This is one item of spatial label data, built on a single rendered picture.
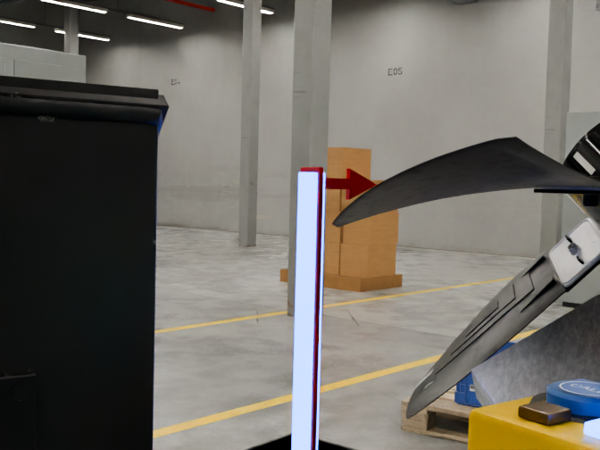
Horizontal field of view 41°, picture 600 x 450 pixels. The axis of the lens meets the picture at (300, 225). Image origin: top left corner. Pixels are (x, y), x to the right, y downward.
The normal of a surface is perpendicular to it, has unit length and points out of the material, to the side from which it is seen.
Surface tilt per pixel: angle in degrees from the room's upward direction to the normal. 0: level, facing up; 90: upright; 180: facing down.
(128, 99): 42
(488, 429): 90
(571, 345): 55
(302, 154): 90
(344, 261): 90
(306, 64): 90
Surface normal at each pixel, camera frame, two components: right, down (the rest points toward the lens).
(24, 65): 0.75, 0.05
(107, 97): 0.39, -0.70
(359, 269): -0.65, 0.02
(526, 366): -0.25, -0.53
